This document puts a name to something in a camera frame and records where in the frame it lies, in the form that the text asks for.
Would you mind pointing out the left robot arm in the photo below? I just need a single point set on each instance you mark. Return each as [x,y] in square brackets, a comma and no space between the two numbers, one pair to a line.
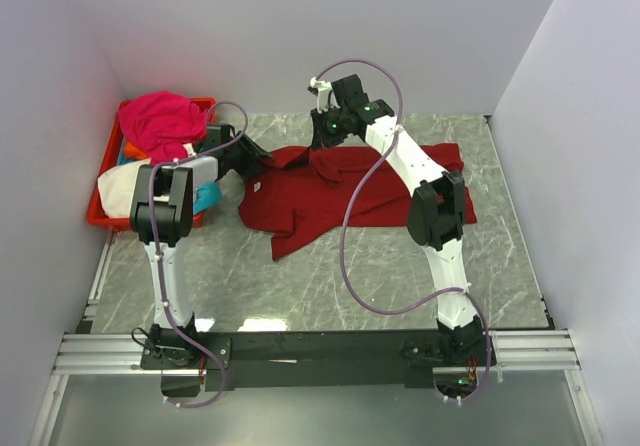
[162,215]

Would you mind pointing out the turquoise t shirt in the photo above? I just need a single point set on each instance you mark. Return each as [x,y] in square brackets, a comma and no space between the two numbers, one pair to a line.
[206,196]

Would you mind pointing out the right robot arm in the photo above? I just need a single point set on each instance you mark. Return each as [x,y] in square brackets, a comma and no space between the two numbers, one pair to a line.
[437,209]

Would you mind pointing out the black base beam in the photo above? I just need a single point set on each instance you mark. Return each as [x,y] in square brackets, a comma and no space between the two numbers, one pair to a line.
[255,375]

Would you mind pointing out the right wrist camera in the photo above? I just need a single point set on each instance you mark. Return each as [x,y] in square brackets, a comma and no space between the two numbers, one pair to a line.
[322,90]

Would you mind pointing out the white t shirt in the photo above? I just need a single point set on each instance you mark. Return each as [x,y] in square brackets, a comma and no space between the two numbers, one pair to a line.
[116,188]

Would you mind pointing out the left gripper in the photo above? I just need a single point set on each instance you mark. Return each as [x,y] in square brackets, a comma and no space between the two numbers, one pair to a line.
[254,154]

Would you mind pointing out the orange t shirt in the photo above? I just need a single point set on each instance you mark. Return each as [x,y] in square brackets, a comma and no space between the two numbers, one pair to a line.
[132,152]

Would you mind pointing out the pink t shirt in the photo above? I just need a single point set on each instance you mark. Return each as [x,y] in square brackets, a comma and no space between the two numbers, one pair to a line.
[163,125]

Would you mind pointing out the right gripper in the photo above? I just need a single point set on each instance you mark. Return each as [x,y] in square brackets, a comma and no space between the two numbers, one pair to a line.
[320,139]

